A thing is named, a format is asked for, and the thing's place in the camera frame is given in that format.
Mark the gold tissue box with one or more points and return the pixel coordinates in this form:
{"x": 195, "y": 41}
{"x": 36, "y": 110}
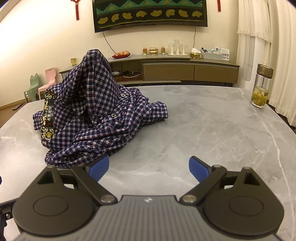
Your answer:
{"x": 195, "y": 54}

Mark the gold lidded jar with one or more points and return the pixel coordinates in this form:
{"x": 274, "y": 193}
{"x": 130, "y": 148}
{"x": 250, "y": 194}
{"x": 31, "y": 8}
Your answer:
{"x": 153, "y": 51}

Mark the pink plastic chair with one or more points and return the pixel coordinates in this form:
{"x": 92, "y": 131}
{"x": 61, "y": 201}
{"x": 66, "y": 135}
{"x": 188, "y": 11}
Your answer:
{"x": 49, "y": 80}

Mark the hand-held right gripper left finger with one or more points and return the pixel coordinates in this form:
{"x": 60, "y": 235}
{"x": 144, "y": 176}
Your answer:
{"x": 100, "y": 168}

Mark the glass tea bottle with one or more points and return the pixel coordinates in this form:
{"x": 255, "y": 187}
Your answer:
{"x": 261, "y": 88}

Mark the white storage box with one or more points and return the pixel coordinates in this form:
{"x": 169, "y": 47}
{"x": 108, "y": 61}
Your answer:
{"x": 214, "y": 55}

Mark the green plastic chair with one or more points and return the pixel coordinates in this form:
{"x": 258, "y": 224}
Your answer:
{"x": 32, "y": 87}

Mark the red knot ornament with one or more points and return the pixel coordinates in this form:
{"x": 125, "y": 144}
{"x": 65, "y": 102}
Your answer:
{"x": 218, "y": 5}
{"x": 75, "y": 10}

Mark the cream curtain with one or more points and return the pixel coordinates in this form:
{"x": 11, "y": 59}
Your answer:
{"x": 277, "y": 58}

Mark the small electronic device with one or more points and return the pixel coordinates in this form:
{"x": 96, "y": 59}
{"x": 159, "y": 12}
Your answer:
{"x": 116, "y": 73}

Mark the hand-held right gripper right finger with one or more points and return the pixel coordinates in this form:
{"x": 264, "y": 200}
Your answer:
{"x": 197, "y": 170}

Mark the clear glass cup set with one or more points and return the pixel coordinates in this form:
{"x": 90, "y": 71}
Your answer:
{"x": 177, "y": 47}

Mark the patterned wall hanging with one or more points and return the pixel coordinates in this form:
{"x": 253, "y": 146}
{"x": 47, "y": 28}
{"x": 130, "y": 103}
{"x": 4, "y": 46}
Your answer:
{"x": 150, "y": 14}

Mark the long brown TV cabinet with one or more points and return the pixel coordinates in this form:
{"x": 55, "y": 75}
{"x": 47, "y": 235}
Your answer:
{"x": 185, "y": 70}

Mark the navy plaid shirt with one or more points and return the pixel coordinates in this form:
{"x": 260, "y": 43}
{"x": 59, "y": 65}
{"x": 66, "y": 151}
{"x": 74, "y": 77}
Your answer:
{"x": 92, "y": 104}

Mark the small yellow cup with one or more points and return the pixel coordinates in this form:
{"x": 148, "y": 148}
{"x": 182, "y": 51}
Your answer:
{"x": 73, "y": 62}

